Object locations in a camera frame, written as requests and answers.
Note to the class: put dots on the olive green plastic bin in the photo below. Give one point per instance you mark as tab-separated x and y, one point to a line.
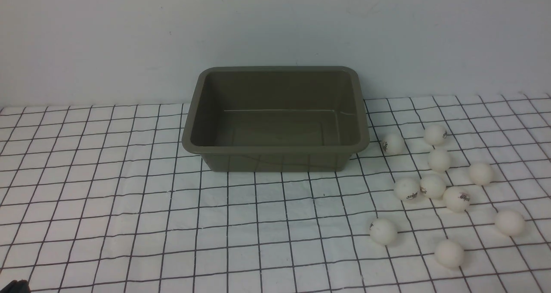
276	118

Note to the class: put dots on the white ping-pong ball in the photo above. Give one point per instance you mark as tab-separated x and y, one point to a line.
435	134
456	199
449	254
439	160
481	173
383	231
432	186
509	222
393	144
407	188

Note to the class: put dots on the white black grid tablecloth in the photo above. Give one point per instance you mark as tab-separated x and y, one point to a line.
104	199

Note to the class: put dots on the black object at corner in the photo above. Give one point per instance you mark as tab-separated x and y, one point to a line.
16	287

